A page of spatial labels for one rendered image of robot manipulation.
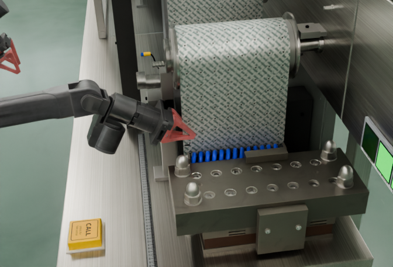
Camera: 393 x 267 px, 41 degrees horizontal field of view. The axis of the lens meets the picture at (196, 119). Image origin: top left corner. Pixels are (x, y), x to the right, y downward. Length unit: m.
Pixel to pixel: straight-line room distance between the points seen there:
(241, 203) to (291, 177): 0.14
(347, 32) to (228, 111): 0.30
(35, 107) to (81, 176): 0.35
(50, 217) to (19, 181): 0.36
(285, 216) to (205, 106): 0.29
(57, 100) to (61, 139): 2.14
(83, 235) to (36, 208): 1.57
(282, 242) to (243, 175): 0.16
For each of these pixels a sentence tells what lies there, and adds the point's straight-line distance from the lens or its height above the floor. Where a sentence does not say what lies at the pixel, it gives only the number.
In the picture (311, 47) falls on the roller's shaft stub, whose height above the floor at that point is 1.25.
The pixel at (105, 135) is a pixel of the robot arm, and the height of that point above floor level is 1.12.
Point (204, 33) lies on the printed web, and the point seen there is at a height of 1.31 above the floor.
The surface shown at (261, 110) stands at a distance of 1.17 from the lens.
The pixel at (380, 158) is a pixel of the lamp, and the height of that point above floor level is 1.18.
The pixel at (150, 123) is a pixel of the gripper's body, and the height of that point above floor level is 1.14.
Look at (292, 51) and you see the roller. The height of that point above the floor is 1.26.
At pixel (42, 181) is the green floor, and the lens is 2.90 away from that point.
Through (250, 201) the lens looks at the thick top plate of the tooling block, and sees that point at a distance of 1.07.
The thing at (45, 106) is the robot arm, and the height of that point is 1.21.
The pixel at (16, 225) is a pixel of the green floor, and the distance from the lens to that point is 2.68.
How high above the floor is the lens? 1.73
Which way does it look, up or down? 32 degrees down
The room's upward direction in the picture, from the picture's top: 2 degrees counter-clockwise
